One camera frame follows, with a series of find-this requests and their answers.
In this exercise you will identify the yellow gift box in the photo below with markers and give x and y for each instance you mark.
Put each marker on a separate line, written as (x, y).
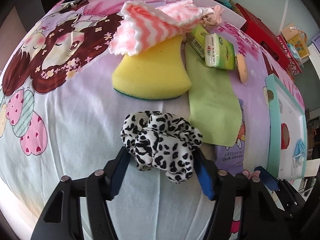
(298, 42)

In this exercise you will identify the cartoon printed bed sheet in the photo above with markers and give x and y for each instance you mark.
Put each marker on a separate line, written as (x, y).
(75, 130)

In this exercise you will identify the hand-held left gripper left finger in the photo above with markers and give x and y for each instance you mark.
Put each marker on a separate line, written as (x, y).
(119, 173)

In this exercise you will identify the green cloth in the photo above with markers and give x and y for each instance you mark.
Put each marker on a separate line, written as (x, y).
(212, 105)

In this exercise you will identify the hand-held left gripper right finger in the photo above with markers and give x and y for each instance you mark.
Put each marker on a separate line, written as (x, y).
(205, 181)

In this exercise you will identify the purple wipes pack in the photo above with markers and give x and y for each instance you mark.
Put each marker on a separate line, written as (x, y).
(228, 155)

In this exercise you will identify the leopard print scrunchie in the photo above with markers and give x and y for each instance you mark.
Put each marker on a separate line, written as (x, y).
(160, 142)

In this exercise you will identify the pink striped fluffy towel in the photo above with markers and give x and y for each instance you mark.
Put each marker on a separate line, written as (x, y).
(140, 30)

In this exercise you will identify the blue face mask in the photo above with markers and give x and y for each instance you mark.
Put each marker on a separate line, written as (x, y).
(295, 52)
(298, 150)

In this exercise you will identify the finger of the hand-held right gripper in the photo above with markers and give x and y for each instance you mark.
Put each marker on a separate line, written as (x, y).
(269, 180)

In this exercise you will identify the yellow sponge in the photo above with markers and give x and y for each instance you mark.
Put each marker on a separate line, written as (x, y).
(150, 75)

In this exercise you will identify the green tissue pack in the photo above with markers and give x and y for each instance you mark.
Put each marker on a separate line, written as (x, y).
(222, 55)
(196, 36)

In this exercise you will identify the red patterned box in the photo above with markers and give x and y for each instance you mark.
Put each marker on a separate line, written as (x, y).
(295, 66)

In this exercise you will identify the large red box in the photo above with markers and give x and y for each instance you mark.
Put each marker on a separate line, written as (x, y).
(260, 30)

